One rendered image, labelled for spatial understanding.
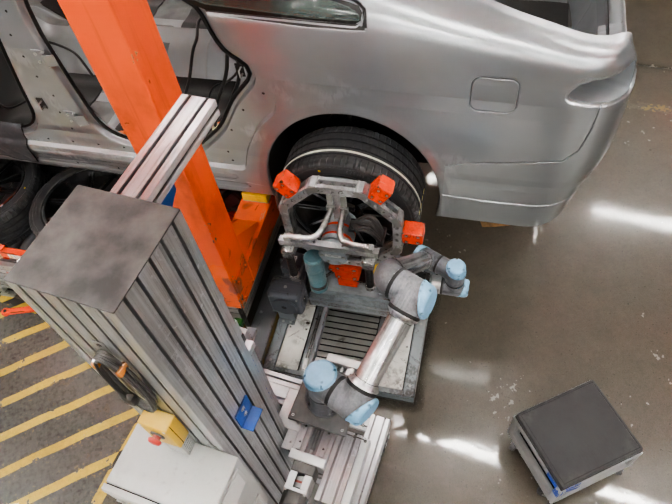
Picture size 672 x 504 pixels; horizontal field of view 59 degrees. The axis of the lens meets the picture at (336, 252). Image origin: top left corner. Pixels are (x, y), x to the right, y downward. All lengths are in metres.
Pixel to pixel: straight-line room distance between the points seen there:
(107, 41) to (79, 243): 0.75
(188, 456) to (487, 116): 1.54
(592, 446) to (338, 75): 1.83
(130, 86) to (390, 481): 2.07
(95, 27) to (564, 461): 2.32
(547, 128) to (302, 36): 0.95
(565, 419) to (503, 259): 1.13
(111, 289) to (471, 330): 2.43
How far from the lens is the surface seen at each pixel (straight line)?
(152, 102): 1.91
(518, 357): 3.26
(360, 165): 2.39
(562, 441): 2.76
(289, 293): 2.96
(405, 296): 1.92
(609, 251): 3.74
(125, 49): 1.81
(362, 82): 2.27
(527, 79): 2.19
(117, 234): 1.21
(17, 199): 3.84
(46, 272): 1.22
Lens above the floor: 2.89
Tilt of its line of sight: 54 degrees down
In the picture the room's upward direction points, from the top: 9 degrees counter-clockwise
